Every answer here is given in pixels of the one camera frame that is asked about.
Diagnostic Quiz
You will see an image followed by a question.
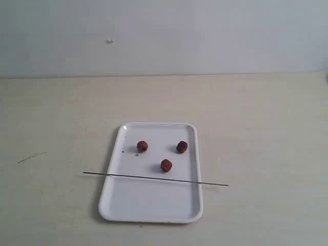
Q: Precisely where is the white plastic tray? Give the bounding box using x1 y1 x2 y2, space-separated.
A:
98 122 203 223

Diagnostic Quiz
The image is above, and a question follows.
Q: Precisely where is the thin metal skewer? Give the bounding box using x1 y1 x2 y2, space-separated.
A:
83 172 229 187

